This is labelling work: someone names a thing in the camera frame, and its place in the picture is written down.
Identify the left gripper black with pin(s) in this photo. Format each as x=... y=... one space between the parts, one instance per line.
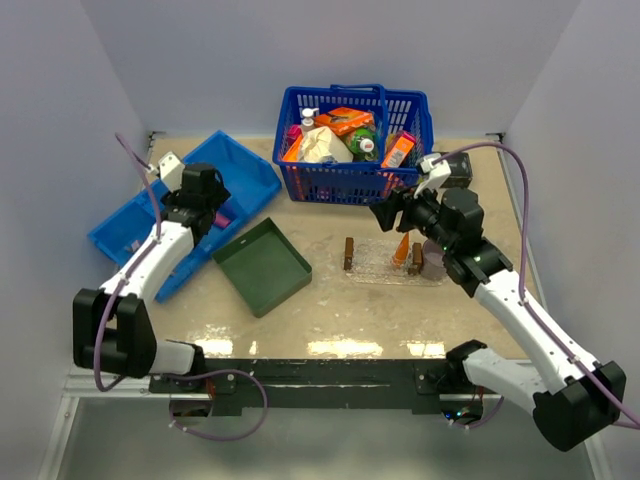
x=220 y=196

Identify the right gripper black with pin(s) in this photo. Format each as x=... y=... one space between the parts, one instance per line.
x=387 y=211

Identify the pink toothpaste tube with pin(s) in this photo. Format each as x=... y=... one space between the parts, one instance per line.
x=221 y=221

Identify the orange toothpaste tube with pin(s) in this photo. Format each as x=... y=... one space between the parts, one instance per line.
x=401 y=253

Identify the clear glass tray wooden handles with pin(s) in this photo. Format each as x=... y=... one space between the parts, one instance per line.
x=368 y=261

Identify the purple translucent cup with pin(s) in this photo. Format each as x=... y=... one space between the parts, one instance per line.
x=433 y=262

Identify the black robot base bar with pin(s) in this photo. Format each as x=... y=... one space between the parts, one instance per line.
x=421 y=386

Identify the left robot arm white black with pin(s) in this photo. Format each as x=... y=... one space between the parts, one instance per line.
x=112 y=331

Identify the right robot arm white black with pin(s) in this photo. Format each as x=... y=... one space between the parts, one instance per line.
x=569 y=394

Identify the green metal tray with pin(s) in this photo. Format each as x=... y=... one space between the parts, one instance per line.
x=263 y=267

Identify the light blue compartment bin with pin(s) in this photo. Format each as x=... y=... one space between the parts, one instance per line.
x=251 y=181

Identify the orange pink snack box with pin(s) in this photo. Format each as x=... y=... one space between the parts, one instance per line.
x=398 y=148

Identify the green soda bottle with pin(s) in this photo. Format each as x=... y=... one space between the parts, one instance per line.
x=362 y=144

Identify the black box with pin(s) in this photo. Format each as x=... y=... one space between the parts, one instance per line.
x=461 y=173

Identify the orange scrub sponge pack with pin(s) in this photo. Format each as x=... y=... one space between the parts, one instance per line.
x=293 y=153

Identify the crumpled beige paper bag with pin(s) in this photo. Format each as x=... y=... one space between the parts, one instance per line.
x=322 y=145

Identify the orange cardboard box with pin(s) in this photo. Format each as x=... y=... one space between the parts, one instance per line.
x=343 y=120

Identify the pink carton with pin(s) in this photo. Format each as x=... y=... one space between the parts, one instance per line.
x=294 y=133

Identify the white pump bottle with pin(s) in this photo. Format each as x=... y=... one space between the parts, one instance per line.
x=308 y=116

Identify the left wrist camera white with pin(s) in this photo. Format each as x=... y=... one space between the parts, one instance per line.
x=170 y=169

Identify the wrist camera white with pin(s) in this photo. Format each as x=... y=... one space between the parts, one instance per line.
x=434 y=172
x=170 y=169

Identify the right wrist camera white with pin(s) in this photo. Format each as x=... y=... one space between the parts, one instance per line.
x=434 y=172

